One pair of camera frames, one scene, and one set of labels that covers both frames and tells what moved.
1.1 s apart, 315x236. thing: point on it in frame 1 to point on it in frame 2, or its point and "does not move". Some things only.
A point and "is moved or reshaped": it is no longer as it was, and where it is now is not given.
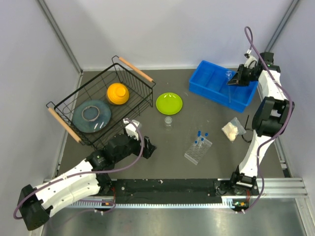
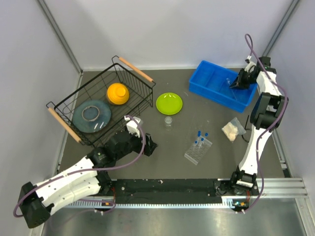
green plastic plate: x=169 y=103 does not move
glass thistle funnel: x=229 y=74 is moved or reshaped
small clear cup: x=168 y=123 does not move
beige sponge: x=232 y=129 does not move
